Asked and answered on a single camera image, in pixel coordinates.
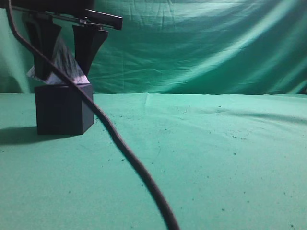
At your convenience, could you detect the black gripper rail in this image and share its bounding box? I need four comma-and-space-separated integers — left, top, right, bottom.
10, 0, 123, 81

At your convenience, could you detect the white marbled square pyramid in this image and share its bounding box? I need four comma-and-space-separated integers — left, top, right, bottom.
26, 36, 90, 85

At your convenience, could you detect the black cube block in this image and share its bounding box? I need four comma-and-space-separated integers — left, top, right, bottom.
35, 84, 94, 135

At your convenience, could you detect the green backdrop cloth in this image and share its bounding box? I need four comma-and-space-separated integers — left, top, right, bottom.
0, 0, 307, 95

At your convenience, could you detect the green table cloth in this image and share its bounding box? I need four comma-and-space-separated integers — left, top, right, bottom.
0, 93, 307, 230

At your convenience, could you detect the black cable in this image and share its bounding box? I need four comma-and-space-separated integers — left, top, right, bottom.
5, 0, 181, 230

